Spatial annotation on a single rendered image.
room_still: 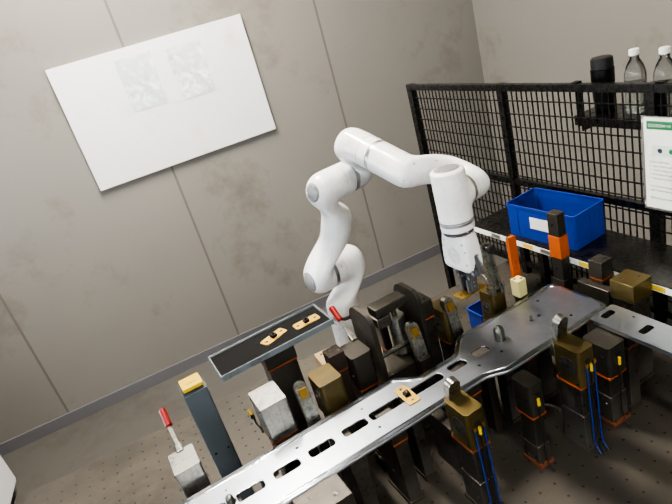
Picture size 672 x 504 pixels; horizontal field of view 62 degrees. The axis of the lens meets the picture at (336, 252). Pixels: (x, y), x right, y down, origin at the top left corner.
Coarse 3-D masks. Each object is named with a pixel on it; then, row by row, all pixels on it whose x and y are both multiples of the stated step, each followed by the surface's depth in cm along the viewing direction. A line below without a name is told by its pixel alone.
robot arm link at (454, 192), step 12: (444, 168) 134; (456, 168) 132; (432, 180) 133; (444, 180) 131; (456, 180) 131; (468, 180) 134; (444, 192) 132; (456, 192) 132; (468, 192) 134; (444, 204) 134; (456, 204) 133; (468, 204) 134; (444, 216) 136; (456, 216) 134; (468, 216) 135
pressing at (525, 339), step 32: (544, 288) 184; (512, 320) 173; (544, 320) 169; (576, 320) 165; (512, 352) 160; (384, 384) 161; (416, 384) 158; (352, 416) 153; (384, 416) 150; (416, 416) 147; (288, 448) 149; (352, 448) 143; (224, 480) 144; (256, 480) 142; (288, 480) 139; (320, 480) 136
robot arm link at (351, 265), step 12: (348, 252) 197; (360, 252) 200; (336, 264) 193; (348, 264) 195; (360, 264) 198; (348, 276) 197; (360, 276) 199; (336, 288) 205; (348, 288) 201; (336, 300) 200; (348, 300) 199; (348, 312) 200
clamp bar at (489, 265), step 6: (480, 246) 175; (486, 246) 175; (492, 246) 173; (486, 252) 177; (492, 252) 173; (486, 258) 176; (492, 258) 177; (486, 264) 176; (492, 264) 178; (486, 270) 177; (492, 270) 179; (486, 276) 179; (492, 276) 179; (498, 276) 179; (492, 282) 178; (498, 282) 180
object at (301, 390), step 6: (294, 384) 156; (300, 384) 155; (294, 390) 155; (300, 390) 154; (306, 390) 155; (300, 396) 155; (306, 396) 155; (300, 402) 155; (306, 402) 156; (312, 402) 156; (306, 408) 156; (312, 408) 156; (306, 414) 156; (312, 414) 157; (318, 414) 157; (306, 420) 158; (312, 420) 157
